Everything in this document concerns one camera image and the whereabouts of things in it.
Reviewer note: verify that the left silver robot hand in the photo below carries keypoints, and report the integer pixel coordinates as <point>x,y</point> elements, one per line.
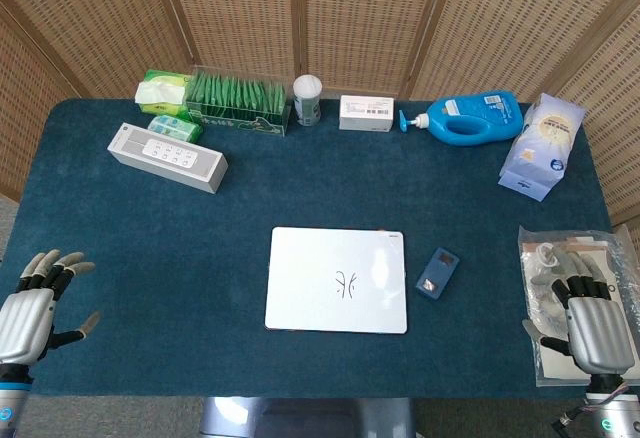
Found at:
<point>27,318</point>

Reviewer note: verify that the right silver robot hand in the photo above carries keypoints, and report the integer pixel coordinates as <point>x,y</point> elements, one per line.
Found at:
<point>597,333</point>

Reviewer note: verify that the blue whiteboard eraser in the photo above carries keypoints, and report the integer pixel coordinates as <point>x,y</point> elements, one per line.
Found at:
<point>437,275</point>

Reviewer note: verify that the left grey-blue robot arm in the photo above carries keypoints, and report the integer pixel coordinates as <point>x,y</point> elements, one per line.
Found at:
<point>10,403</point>

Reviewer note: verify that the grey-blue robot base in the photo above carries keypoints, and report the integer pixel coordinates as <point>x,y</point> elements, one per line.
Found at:
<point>305,418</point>

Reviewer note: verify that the small white whiteboard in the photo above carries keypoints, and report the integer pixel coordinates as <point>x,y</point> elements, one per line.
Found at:
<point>310,283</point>

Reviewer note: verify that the clear plastic bag of parts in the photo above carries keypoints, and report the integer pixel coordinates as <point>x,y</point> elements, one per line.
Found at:
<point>607,250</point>

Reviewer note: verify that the dark teal table mat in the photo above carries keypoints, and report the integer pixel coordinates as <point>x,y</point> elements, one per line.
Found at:
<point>200,233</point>

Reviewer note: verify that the white rectangular speaker box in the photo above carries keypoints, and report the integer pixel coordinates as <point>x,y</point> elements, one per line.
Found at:
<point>165,158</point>

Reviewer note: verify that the small green tissue pack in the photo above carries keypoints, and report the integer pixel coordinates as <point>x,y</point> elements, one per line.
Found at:
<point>175,128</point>

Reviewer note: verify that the blue pump detergent bottle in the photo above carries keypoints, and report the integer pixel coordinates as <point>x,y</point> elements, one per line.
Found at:
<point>475,118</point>

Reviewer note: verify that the green tissue pack open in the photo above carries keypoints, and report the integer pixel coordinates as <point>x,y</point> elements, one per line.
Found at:
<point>160,93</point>

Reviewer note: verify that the clear green tea sachet box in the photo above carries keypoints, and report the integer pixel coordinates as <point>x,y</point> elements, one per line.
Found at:
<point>235,103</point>

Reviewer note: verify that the small white carton box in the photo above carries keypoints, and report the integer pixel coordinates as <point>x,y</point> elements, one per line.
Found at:
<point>366,114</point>

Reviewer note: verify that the white-lid cylindrical can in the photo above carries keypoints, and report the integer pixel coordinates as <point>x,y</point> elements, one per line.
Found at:
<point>307,100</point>

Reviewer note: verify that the woven rattan folding screen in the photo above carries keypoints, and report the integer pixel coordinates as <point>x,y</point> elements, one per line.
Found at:
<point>350,18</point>

